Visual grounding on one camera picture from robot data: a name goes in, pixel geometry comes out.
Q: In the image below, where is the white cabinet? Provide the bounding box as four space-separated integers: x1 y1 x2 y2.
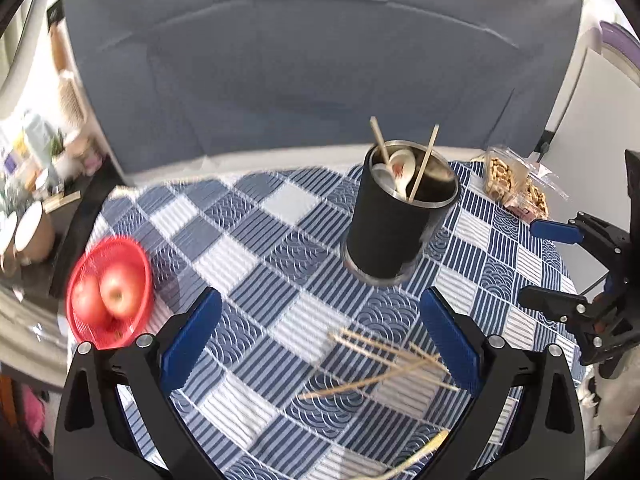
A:
545 45 640 293

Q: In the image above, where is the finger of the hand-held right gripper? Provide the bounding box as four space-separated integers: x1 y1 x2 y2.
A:
530 211 630 267
517 284 602 332

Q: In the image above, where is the white ceramic spoon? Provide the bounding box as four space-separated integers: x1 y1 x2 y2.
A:
389 152 417 182
372 162 401 193

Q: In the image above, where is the row of toiletry bottles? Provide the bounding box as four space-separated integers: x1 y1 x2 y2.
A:
0 110 66 201

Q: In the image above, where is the small potted plant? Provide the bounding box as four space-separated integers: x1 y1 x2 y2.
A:
49 130 71 171

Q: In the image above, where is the blue white patterned tablecloth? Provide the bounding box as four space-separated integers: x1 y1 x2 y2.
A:
82 160 588 480

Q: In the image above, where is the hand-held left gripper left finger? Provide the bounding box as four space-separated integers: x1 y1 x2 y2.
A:
54 286 223 480

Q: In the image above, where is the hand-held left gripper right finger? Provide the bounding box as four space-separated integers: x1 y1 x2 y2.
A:
419 286 586 480

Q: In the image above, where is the red plastic basket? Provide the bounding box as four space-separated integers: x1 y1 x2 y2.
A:
66 237 153 352

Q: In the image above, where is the stack of paper cups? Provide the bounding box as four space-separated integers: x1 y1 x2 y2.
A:
59 72 87 128

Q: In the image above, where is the oval wall mirror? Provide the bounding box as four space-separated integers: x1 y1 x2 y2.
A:
0 0 58 126

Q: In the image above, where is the black side shelf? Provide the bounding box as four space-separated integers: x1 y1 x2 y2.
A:
47 157 126 298

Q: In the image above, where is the red apple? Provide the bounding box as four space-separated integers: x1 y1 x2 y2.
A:
72 275 108 331
100 266 142 320

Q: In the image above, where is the clear plastic cookie box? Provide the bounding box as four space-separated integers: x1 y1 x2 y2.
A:
482 145 571 221

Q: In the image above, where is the grey backdrop cloth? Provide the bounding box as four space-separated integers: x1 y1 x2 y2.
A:
62 0 586 186

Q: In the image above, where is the black cylindrical utensil holder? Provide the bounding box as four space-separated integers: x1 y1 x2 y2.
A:
342 140 460 287

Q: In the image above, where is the pile of paw-shaped cookies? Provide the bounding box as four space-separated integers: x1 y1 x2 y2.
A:
486 156 548 216

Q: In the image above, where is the purple round lid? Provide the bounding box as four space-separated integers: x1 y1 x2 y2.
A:
599 20 640 68

